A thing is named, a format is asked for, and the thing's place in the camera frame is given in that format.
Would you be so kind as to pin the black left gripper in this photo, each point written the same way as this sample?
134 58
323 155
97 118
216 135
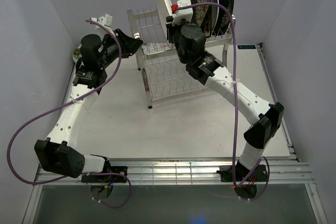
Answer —
128 45

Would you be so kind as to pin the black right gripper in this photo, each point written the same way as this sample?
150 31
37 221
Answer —
170 28

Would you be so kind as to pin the white rectangular plate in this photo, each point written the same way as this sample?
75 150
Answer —
164 10

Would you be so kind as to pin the black floral plate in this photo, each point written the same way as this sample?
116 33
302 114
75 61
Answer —
198 6
222 20

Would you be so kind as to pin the mint green round plate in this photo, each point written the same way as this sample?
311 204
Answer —
76 55

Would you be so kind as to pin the round white teal-rimmed plate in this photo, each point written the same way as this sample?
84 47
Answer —
215 13

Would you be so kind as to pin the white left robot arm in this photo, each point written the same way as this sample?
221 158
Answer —
57 153

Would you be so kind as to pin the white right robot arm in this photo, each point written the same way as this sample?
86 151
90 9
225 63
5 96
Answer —
264 117

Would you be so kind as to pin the stainless steel dish rack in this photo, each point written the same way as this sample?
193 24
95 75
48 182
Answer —
163 76

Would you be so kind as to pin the blue table label sticker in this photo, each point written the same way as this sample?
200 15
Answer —
246 47

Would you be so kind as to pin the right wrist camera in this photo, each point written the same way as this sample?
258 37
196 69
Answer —
181 11

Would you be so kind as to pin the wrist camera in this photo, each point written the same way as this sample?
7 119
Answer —
106 21
181 11

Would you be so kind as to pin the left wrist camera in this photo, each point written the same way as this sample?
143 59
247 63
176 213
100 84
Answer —
106 21

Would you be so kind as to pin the aluminium table edge rail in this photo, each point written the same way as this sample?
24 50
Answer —
205 172

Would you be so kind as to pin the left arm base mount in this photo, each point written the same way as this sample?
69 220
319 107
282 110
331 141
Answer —
115 175

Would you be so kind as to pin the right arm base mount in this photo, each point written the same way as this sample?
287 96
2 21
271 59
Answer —
258 175

